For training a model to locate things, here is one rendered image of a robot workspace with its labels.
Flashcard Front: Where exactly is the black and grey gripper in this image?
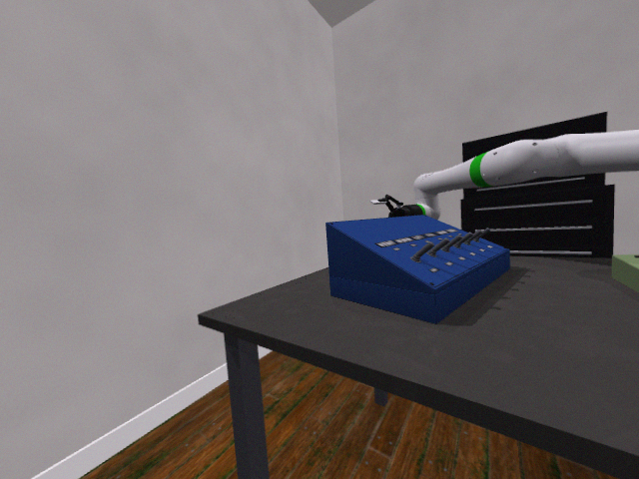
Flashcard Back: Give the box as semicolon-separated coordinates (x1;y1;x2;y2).
369;195;411;218

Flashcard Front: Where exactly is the blue control panel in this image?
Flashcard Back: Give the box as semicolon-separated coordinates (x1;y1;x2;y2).
325;215;510;324

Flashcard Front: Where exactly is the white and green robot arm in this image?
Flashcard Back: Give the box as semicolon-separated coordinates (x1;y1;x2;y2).
403;130;639;220

